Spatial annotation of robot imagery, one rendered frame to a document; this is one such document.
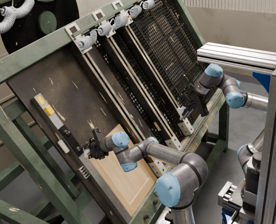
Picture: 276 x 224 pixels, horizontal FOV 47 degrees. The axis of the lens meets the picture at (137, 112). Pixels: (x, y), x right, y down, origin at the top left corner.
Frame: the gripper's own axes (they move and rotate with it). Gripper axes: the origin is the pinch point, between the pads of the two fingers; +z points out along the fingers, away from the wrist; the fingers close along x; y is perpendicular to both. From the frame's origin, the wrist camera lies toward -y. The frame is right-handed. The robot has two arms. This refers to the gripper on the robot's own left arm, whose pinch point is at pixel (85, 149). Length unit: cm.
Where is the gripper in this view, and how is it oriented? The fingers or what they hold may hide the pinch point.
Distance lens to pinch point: 180.9
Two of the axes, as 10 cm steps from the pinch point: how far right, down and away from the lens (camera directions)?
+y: 0.7, 9.5, -3.2
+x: 7.7, 1.5, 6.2
